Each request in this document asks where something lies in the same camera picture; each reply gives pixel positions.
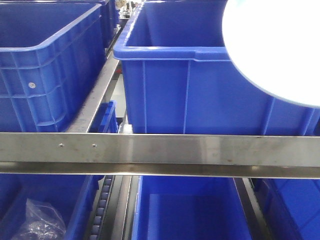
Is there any upper centre blue crate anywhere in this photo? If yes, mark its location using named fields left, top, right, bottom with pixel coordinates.
left=113, top=0, right=320, bottom=136

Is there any lower left blue crate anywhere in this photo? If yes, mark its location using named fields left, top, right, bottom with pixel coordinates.
left=0, top=173, right=103, bottom=240

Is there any upper stainless shelf rail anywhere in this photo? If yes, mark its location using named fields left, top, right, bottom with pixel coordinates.
left=0, top=132, right=320, bottom=179

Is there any steel divider rail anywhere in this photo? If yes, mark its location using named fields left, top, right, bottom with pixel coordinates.
left=66, top=51, right=119, bottom=133

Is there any clear plastic bag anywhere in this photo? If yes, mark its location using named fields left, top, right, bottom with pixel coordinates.
left=13, top=198, right=67, bottom=240

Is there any roller track strip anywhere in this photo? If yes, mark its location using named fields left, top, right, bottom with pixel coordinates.
left=88, top=175, right=114, bottom=240

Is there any upper left blue crate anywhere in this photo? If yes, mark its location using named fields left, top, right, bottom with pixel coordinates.
left=0, top=2, right=106, bottom=132

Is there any lower centre blue crate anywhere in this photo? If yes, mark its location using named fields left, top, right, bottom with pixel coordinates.
left=131, top=175, right=252, bottom=240

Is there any lower right blue crate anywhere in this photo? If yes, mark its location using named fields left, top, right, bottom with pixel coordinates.
left=254, top=178, right=320, bottom=240

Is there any blue crate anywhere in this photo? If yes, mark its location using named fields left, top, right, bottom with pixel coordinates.
left=254, top=178, right=320, bottom=240
left=0, top=173, right=103, bottom=240
left=131, top=175, right=252, bottom=240
left=113, top=0, right=320, bottom=136
left=0, top=2, right=106, bottom=132

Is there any light blue plate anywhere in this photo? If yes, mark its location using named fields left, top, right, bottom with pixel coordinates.
left=222, top=0, right=320, bottom=108

